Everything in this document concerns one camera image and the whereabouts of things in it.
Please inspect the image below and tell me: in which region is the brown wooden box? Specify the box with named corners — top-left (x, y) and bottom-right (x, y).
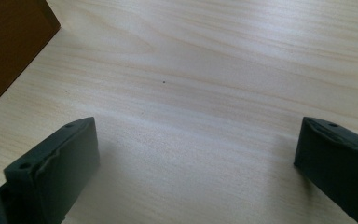
top-left (0, 0), bottom-right (62, 118)

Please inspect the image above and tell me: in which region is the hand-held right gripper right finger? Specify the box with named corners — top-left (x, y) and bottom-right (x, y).
top-left (294, 117), bottom-right (358, 224)

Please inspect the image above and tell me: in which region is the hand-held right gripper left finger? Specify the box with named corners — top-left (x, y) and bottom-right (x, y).
top-left (0, 117), bottom-right (101, 224)

